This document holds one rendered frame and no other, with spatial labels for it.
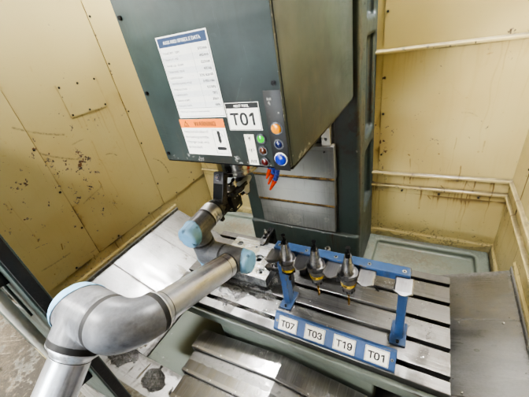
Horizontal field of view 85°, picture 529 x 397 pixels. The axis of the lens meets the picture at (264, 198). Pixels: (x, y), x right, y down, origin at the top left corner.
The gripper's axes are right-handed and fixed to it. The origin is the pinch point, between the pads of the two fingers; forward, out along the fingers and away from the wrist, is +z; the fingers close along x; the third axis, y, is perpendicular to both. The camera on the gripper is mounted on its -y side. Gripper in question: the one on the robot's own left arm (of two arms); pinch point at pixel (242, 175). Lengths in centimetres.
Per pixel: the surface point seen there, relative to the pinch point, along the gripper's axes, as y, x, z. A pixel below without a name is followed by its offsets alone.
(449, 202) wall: 58, 76, 79
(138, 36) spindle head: -52, -6, -19
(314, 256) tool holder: 18.3, 33.3, -16.3
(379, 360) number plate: 52, 56, -25
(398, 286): 24, 59, -15
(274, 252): 24.3, 15.9, -13.6
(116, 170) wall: 12, -101, 10
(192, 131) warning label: -26.7, 2.6, -20.2
